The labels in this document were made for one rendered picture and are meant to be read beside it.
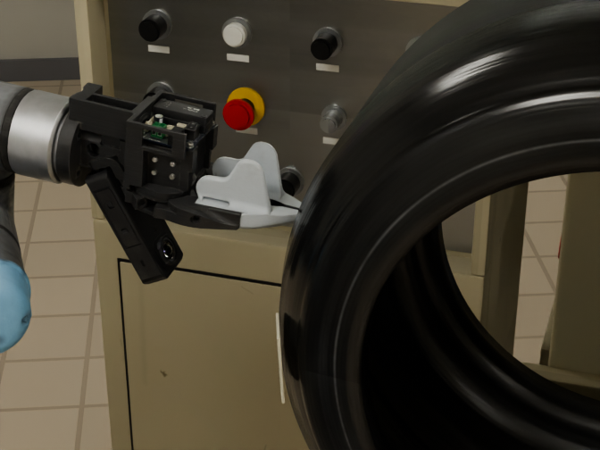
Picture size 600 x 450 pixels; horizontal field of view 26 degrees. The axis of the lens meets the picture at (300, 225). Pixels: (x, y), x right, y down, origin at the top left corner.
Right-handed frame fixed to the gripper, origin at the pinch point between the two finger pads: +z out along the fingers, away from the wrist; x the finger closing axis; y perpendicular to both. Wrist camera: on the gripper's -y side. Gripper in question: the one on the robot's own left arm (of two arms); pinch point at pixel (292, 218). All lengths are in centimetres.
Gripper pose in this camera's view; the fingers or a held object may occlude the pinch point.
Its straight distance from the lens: 108.4
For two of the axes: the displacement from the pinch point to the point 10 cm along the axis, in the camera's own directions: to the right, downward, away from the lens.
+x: 3.0, -4.5, 8.4
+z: 9.5, 2.4, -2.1
